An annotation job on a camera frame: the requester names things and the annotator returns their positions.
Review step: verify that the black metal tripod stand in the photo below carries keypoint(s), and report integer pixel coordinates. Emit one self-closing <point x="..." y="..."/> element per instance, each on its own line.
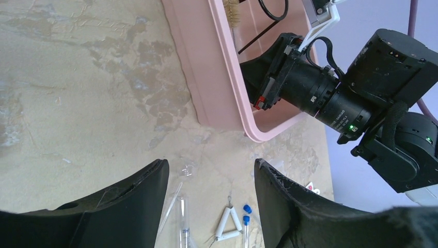
<point x="256" y="19"/>

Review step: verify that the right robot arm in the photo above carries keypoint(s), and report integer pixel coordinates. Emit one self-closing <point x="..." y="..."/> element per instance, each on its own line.
<point x="369" y="103"/>

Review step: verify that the glass stirring rod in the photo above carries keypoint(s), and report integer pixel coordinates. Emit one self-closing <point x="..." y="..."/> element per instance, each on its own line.
<point x="168" y="209"/>

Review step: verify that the blue capped test tube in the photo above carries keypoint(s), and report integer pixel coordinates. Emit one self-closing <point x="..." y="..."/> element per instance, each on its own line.
<point x="246" y="222"/>

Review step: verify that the white labelled package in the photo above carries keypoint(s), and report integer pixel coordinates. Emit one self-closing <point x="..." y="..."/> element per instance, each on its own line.
<point x="310" y="186"/>

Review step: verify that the pink plastic bin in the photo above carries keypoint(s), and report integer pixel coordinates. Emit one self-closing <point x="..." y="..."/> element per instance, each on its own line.
<point x="210" y="64"/>

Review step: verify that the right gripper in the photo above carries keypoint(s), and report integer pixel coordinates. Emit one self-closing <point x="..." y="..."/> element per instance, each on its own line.
<point x="283" y="72"/>

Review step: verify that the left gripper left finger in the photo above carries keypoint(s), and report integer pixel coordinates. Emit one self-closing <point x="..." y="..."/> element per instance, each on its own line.
<point x="124" y="214"/>

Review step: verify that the test tube brush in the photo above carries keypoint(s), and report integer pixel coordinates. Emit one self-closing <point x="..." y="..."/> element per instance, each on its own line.
<point x="231" y="8"/>

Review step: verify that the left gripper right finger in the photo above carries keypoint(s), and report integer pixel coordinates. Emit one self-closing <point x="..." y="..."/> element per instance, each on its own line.
<point x="293" y="216"/>

